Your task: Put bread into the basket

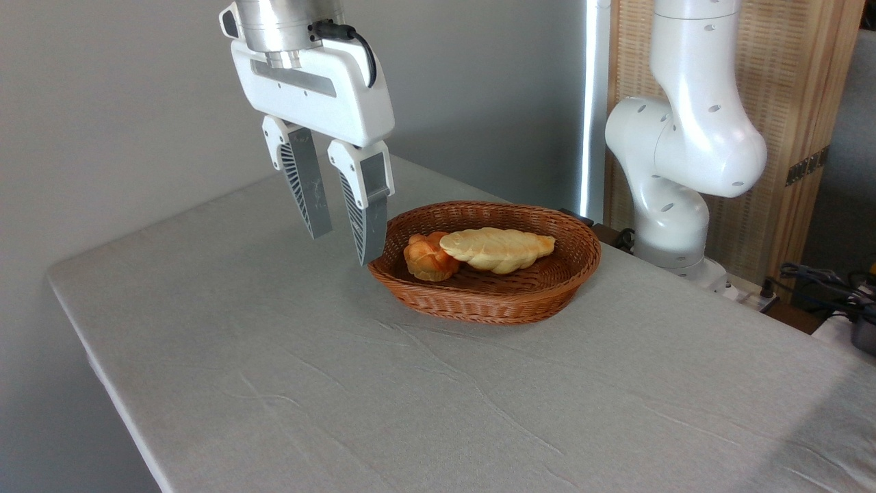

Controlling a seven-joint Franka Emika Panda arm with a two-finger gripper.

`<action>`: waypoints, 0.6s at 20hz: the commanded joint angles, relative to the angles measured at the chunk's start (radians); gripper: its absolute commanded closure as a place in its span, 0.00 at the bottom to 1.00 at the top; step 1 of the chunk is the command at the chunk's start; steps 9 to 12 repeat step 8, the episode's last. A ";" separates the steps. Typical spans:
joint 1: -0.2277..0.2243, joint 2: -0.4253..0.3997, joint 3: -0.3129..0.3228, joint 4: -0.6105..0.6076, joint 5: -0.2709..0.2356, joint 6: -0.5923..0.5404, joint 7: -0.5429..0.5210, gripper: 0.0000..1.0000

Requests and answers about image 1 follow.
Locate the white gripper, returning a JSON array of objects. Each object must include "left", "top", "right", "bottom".
[{"left": 231, "top": 38, "right": 396, "bottom": 267}]

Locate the long braided bread loaf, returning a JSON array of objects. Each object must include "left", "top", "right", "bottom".
[{"left": 439, "top": 227, "right": 556, "bottom": 275}]

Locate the round knotted bread roll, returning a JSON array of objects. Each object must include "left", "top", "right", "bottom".
[{"left": 403, "top": 232, "right": 461, "bottom": 282}]

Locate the brown wicker basket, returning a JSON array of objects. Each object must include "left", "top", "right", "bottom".
[{"left": 367, "top": 200, "right": 602, "bottom": 325}]

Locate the black clamp behind basket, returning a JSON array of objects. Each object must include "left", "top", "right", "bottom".
[{"left": 560, "top": 207, "right": 636, "bottom": 253}]

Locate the grey tablecloth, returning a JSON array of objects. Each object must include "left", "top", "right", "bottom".
[{"left": 47, "top": 154, "right": 876, "bottom": 493}]

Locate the brass screen hinge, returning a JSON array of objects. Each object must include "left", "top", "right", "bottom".
[{"left": 785, "top": 145, "right": 831, "bottom": 186}]

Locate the wooden bamboo screen panel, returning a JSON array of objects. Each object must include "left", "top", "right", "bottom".
[{"left": 606, "top": 0, "right": 866, "bottom": 288}]

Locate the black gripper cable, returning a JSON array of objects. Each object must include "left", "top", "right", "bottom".
[{"left": 311, "top": 20, "right": 378, "bottom": 89}]

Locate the white vertical post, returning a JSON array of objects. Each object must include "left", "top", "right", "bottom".
[{"left": 578, "top": 0, "right": 612, "bottom": 224}]

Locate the black cable bundle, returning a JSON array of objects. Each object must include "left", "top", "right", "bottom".
[{"left": 765, "top": 262, "right": 876, "bottom": 324}]

